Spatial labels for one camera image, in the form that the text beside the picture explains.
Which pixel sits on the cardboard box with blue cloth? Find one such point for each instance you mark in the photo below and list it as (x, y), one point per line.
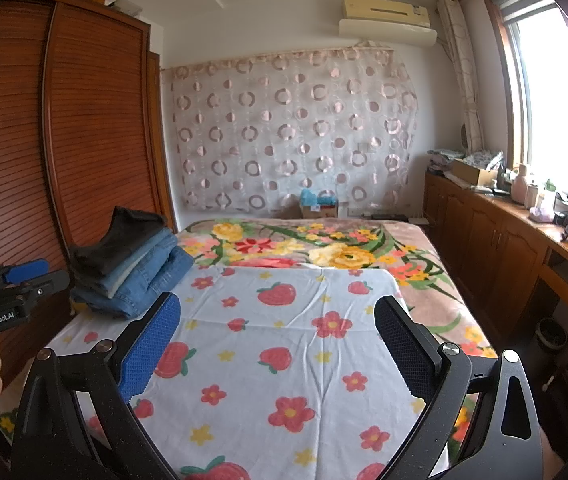
(319, 205)

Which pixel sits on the black waste bin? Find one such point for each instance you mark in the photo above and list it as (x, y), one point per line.
(553, 335)

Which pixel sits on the beige window curtain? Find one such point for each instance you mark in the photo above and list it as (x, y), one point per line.
(464, 75)

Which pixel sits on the white bottle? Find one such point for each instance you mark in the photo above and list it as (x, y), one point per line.
(533, 195)

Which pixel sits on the stack of folded cloths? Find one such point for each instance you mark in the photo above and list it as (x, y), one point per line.
(444, 160)

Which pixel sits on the wooden cabinet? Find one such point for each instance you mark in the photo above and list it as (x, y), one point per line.
(484, 240)

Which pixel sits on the folded grey-blue jeans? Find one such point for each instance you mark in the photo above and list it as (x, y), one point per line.
(153, 255)

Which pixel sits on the black pants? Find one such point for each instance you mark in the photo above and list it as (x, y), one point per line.
(123, 240)

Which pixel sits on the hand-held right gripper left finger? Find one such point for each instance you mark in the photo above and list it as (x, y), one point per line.
(148, 345)

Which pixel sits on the window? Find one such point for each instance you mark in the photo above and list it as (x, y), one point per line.
(549, 100)

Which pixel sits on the circle-patterned wall curtain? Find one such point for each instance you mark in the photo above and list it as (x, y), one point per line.
(289, 130)

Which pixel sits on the pink floral blanket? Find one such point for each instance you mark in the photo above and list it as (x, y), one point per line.
(314, 245)

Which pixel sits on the wooden louvered wardrobe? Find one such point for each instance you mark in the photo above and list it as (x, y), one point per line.
(28, 160)

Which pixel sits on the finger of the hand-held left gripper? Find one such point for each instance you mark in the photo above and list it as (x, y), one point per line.
(26, 271)
(48, 285)

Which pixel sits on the white air conditioner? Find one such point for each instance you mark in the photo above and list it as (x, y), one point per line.
(389, 20)

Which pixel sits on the open cardboard box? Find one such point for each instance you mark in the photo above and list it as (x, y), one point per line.
(474, 175)

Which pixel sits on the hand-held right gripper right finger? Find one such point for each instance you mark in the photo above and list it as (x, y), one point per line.
(404, 345)

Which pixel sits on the folded blue jeans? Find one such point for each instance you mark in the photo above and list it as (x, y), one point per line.
(148, 290)

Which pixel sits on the white floral bed sheet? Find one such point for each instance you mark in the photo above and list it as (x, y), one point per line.
(289, 350)

